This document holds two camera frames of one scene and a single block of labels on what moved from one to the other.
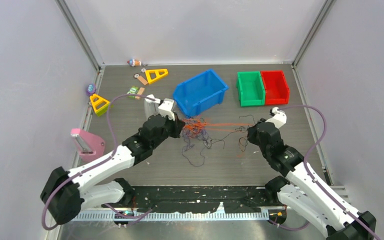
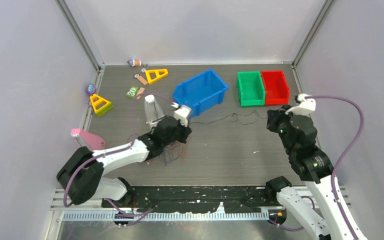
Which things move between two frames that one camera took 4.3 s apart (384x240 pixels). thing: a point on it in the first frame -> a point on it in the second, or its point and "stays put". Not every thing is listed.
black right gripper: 253,132 -> 274,116
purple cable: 189,133 -> 177,158
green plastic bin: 250,88 stays put
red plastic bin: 276,89 stays put
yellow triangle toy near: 100,105 stays put
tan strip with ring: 141,79 stays put
